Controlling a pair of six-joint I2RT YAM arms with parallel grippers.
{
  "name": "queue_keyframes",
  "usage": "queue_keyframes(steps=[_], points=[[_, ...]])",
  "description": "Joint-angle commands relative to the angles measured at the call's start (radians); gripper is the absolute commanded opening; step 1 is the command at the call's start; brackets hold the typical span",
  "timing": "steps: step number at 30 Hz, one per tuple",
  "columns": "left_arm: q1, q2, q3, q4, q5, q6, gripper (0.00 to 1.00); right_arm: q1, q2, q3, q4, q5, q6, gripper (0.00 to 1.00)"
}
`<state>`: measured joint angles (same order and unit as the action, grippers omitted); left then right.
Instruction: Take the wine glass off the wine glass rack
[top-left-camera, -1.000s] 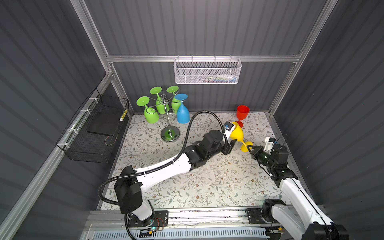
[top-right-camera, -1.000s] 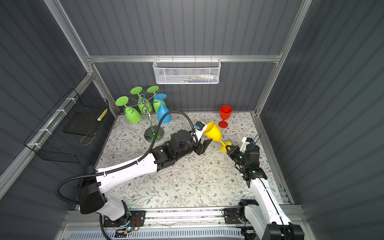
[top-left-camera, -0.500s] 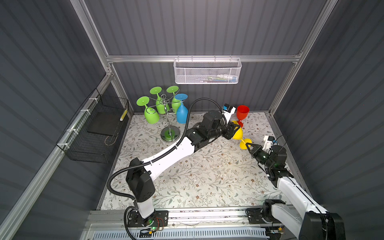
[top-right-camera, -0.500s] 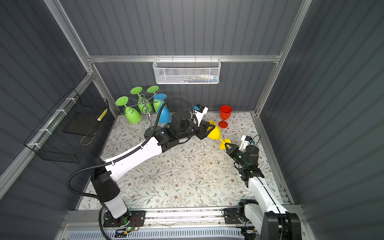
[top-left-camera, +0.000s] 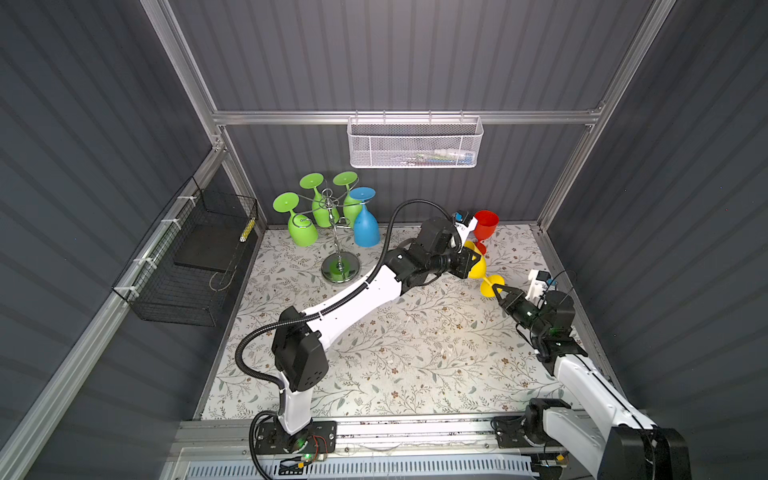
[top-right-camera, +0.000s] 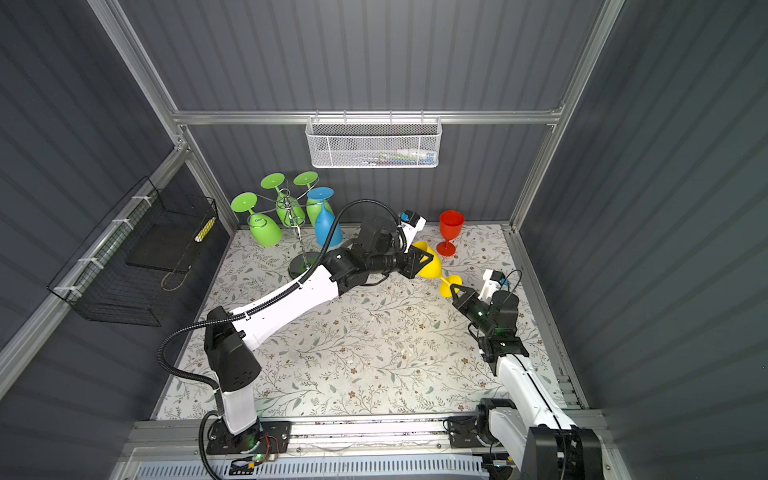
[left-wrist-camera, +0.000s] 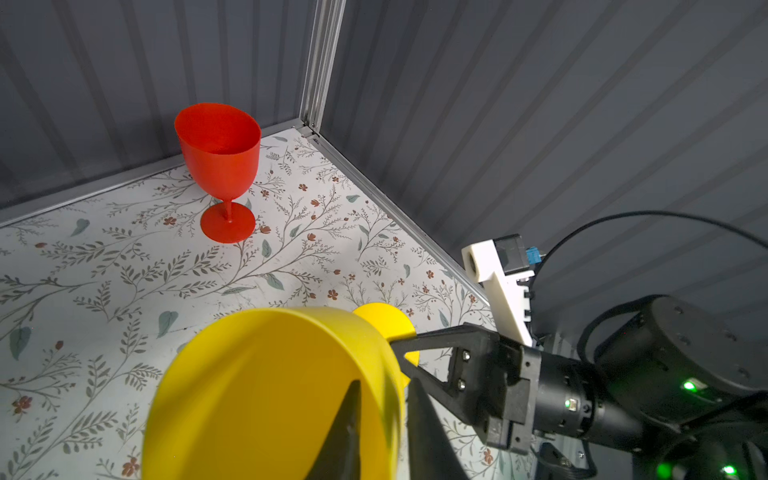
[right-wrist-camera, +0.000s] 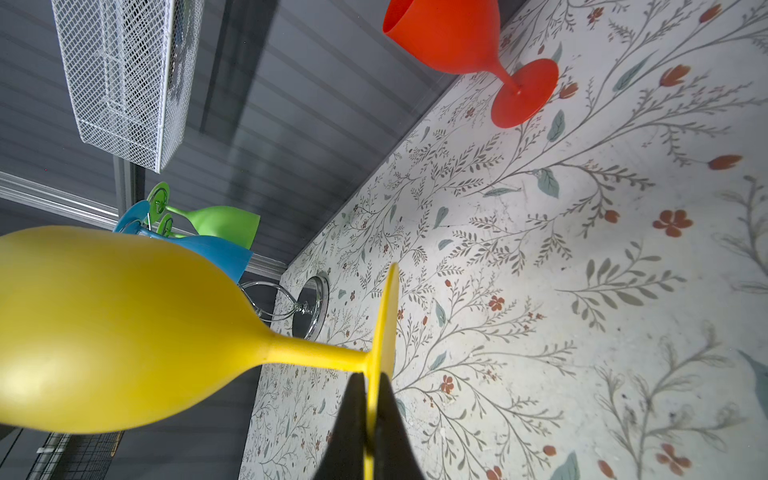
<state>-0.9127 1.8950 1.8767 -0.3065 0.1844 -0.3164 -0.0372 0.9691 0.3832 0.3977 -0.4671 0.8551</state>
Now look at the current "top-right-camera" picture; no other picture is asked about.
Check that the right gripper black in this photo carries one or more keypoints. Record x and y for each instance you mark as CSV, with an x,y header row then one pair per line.
x,y
467,302

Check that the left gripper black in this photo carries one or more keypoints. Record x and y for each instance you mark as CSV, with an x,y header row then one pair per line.
x,y
412,265

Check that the yellow wine glass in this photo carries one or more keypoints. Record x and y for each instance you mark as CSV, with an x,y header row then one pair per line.
x,y
434,270

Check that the red wine glass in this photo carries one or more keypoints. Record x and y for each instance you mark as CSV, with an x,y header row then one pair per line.
x,y
450,225

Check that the blue wine glass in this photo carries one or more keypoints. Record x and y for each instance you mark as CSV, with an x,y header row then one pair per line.
x,y
323,227

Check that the green wine glass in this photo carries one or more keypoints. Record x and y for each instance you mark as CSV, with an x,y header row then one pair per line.
x,y
313,206
288,209
263,228

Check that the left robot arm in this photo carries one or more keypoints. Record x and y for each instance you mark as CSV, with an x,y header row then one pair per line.
x,y
381,247

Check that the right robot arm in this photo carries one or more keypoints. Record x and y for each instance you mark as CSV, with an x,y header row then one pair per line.
x,y
542,440

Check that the chrome wine glass rack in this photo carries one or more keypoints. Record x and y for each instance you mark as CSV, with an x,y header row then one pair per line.
x,y
305,259

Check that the items in white basket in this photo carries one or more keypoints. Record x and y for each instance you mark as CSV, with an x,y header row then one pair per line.
x,y
399,158

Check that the yellow item in black basket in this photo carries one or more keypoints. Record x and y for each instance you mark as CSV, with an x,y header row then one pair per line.
x,y
205,229

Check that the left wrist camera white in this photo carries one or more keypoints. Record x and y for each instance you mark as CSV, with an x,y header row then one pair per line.
x,y
410,224

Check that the white wire mesh basket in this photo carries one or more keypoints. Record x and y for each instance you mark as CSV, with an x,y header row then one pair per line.
x,y
334,140

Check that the black wire basket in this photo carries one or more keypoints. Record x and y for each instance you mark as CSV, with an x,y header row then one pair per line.
x,y
144,269

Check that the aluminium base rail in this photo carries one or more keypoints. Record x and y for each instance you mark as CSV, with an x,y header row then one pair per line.
x,y
305,437

